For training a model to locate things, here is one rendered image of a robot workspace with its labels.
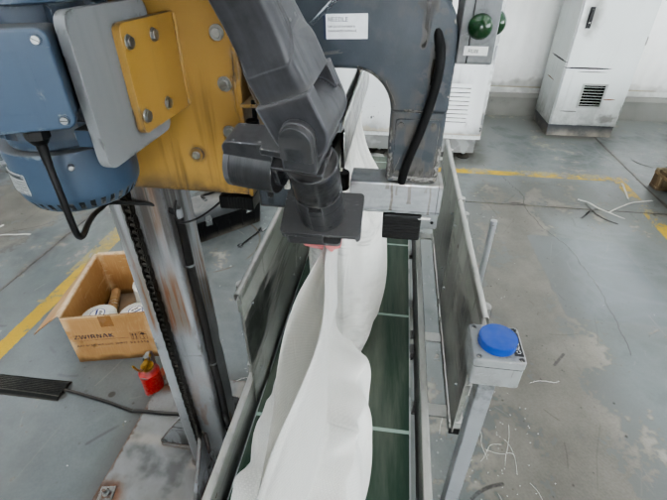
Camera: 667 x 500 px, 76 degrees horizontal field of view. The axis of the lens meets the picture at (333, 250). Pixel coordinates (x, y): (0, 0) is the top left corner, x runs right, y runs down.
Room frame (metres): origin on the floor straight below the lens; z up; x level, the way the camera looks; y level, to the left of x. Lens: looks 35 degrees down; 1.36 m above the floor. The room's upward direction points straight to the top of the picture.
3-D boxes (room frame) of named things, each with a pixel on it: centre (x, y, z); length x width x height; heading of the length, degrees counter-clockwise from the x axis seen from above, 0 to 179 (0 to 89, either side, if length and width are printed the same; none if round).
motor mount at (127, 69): (0.60, 0.25, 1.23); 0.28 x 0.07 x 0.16; 172
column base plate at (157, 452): (0.83, 0.48, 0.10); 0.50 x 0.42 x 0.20; 172
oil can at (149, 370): (1.03, 0.68, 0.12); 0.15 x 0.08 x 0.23; 172
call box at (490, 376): (0.49, -0.26, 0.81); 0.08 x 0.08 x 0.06; 82
